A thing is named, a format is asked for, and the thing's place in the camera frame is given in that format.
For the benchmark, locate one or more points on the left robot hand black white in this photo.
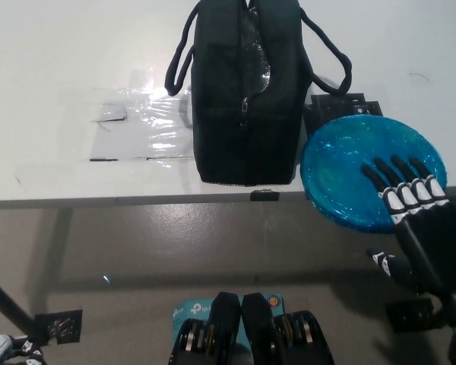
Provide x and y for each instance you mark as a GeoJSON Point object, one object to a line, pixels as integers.
{"type": "Point", "coordinates": [23, 351]}

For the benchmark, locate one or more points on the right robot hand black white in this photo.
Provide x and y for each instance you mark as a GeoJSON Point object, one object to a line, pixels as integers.
{"type": "Point", "coordinates": [433, 235]}

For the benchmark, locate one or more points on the blue plate stack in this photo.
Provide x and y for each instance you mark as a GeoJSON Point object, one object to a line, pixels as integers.
{"type": "Point", "coordinates": [338, 171]}

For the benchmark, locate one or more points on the black floor tape square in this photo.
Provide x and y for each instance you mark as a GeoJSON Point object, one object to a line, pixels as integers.
{"type": "Point", "coordinates": [61, 327]}
{"type": "Point", "coordinates": [408, 315]}

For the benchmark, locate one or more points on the black table leg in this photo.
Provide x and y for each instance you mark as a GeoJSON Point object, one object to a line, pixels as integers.
{"type": "Point", "coordinates": [7, 300]}

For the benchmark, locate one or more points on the large black tape patch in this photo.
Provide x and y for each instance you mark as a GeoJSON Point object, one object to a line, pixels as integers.
{"type": "Point", "coordinates": [323, 108]}

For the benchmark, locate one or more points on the teal tp-link box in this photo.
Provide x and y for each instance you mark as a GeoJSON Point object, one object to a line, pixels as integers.
{"type": "Point", "coordinates": [190, 310]}

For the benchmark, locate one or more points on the small black tape strip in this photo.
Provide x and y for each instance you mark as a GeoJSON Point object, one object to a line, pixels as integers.
{"type": "Point", "coordinates": [265, 195]}

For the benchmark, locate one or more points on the clear plastic sheet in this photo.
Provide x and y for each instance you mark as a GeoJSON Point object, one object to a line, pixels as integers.
{"type": "Point", "coordinates": [80, 167]}

